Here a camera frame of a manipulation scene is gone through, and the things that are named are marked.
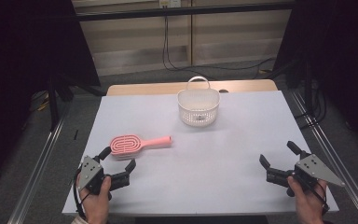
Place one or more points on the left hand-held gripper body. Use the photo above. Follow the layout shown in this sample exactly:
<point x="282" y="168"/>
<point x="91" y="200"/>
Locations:
<point x="90" y="169"/>

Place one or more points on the person's right hand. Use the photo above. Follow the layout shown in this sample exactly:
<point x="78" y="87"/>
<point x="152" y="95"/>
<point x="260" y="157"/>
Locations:
<point x="309" y="205"/>

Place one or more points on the white table mat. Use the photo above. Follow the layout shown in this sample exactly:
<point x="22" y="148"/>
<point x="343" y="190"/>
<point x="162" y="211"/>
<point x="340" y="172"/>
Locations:
<point x="217" y="174"/>

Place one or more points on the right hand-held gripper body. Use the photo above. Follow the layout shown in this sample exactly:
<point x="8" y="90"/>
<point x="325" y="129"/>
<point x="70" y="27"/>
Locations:
<point x="312" y="168"/>

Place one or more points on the pink hairbrush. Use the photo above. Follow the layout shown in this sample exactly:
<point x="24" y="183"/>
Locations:
<point x="126" y="144"/>

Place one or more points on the metal floor rail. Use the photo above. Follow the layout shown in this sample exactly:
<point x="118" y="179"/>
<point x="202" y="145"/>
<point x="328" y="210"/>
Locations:
<point x="40" y="161"/>
<point x="332" y="155"/>

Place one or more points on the small dark round object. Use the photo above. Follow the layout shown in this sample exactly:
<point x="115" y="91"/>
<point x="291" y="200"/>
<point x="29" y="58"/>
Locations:
<point x="223" y="91"/>

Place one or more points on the person's left hand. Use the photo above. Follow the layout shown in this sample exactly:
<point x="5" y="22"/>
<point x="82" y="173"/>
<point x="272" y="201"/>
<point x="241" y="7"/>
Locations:
<point x="96" y="208"/>

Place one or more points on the white plastic basket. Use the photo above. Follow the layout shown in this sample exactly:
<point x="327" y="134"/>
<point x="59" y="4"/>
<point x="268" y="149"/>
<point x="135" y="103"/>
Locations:
<point x="199" y="105"/>

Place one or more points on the white wall outlet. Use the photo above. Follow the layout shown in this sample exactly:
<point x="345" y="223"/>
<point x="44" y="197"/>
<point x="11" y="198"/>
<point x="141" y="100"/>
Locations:
<point x="169" y="3"/>

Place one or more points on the black curtain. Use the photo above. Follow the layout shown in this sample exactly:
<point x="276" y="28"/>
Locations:
<point x="345" y="62"/>
<point x="18" y="77"/>

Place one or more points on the black horizontal bar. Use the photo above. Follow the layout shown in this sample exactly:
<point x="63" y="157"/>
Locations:
<point x="183" y="11"/>

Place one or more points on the black metal stand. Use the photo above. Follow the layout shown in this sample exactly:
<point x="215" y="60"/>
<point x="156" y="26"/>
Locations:
<point x="53" y="105"/>
<point x="308" y="84"/>

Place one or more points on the small black floor item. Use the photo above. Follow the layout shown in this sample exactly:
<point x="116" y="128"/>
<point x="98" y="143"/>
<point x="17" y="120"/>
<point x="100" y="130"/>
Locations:
<point x="75" y="134"/>

